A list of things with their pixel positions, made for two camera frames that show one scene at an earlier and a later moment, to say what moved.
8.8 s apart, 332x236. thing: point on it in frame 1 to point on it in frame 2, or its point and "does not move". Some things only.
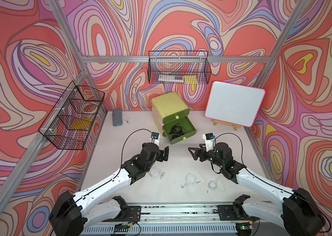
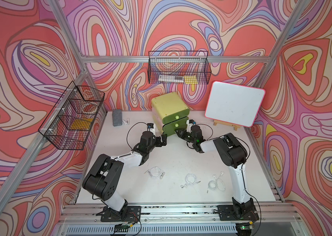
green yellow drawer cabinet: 170,113 does not move
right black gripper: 203,151 to 181,133
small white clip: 127,122 does not move
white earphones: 156,172 does not move
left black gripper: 161,157 to 159,144
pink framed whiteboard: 235,103 does not move
